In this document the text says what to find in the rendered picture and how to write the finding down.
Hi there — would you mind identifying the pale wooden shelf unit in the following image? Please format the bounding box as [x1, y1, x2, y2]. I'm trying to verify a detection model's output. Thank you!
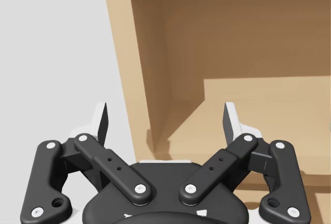
[101, 0, 331, 224]

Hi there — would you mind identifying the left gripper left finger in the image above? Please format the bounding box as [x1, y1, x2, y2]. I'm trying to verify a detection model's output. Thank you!
[20, 101, 153, 224]

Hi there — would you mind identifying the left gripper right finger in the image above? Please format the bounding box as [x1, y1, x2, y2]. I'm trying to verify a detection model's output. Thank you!
[178, 101, 312, 224]

